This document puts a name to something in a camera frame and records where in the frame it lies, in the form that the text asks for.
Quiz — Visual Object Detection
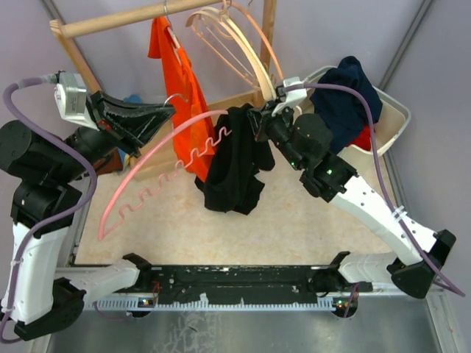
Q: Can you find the cream plastic hook hanger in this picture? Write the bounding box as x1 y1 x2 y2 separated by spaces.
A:
185 7 255 88

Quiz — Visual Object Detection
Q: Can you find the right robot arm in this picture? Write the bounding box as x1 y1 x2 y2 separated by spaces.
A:
247 107 456 299

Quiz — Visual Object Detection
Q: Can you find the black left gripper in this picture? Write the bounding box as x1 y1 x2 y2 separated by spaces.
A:
49 89 175 183

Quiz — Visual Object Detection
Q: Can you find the white plastic hanger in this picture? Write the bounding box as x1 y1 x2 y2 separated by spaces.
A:
163 0 180 51

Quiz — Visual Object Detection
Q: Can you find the beige wooden hanger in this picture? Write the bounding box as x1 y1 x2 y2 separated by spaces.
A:
219 1 277 101

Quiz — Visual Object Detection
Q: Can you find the brown cloth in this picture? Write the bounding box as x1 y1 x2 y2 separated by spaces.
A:
93 149 123 176

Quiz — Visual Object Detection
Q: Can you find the black orange t shirt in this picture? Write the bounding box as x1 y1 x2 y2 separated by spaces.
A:
195 104 275 215

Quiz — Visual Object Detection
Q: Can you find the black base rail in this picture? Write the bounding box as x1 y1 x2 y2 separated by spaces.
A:
117 265 353 305

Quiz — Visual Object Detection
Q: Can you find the pink hanger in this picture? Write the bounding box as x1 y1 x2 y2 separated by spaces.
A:
98 99 236 240

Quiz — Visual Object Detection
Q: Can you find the wooden clothes rack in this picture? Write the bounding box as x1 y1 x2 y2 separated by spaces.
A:
49 0 277 181

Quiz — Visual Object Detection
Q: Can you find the white laundry basket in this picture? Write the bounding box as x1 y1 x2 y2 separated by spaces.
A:
300 65 411 158

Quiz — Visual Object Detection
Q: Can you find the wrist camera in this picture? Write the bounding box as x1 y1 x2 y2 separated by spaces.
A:
272 76 307 116
54 71 98 130

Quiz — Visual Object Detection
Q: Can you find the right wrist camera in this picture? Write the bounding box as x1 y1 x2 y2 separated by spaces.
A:
272 76 307 116

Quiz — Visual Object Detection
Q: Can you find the red t shirt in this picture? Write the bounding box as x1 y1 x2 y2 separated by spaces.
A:
349 126 372 151

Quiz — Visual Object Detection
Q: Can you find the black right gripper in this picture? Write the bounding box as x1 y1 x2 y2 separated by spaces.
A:
247 99 305 171

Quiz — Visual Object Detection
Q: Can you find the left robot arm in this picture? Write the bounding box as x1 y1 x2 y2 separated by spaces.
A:
1 92 175 341

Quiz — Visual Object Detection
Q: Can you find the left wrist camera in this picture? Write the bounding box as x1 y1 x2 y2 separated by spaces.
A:
54 71 98 130

